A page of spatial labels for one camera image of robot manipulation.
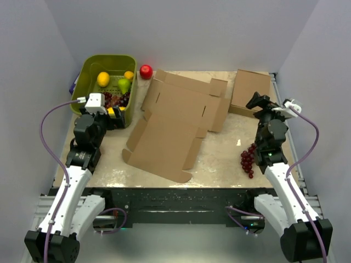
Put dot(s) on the small orange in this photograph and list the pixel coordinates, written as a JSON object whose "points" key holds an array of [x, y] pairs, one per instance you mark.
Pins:
{"points": [[129, 75]]}

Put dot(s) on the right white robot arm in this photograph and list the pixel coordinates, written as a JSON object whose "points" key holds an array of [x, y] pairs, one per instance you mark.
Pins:
{"points": [[304, 235]]}

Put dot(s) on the red grapes on table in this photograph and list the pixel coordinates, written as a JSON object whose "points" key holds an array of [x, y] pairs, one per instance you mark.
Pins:
{"points": [[247, 160]]}

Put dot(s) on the cardboard paper box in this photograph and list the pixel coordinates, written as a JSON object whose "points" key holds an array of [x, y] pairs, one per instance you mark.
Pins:
{"points": [[178, 113]]}

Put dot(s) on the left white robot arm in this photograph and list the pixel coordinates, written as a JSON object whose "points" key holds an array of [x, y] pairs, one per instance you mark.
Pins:
{"points": [[81, 161]]}

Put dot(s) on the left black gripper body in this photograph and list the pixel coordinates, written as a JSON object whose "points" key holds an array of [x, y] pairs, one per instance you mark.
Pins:
{"points": [[110, 124]]}

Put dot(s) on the yellow lemon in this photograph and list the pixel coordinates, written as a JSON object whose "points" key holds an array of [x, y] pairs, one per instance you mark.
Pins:
{"points": [[103, 79]]}

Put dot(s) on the green plastic basket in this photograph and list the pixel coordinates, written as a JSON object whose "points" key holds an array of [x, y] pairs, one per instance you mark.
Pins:
{"points": [[114, 76]]}

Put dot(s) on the purple white booklet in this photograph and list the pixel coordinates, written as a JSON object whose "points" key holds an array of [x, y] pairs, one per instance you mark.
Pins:
{"points": [[73, 85]]}

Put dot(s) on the yellow mango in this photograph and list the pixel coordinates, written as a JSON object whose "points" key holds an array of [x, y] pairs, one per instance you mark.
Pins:
{"points": [[110, 110]]}

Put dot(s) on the red apple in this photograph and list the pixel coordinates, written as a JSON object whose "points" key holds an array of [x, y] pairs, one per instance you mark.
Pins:
{"points": [[146, 71]]}

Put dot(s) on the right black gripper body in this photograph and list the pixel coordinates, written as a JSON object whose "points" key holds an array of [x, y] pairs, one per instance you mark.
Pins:
{"points": [[266, 114]]}

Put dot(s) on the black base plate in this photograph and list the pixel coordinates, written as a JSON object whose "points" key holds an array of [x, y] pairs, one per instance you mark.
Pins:
{"points": [[205, 206]]}

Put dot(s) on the dark grapes in basket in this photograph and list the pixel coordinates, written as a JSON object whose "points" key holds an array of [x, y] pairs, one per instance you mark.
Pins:
{"points": [[114, 100]]}

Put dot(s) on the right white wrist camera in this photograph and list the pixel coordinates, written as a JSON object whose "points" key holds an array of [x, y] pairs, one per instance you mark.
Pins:
{"points": [[290, 108]]}

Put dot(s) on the large folded cardboard box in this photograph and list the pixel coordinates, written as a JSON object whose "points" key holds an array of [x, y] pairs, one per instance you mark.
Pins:
{"points": [[246, 83]]}

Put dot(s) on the green pear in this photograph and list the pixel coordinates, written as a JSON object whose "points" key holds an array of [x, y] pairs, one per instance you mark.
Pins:
{"points": [[124, 85]]}

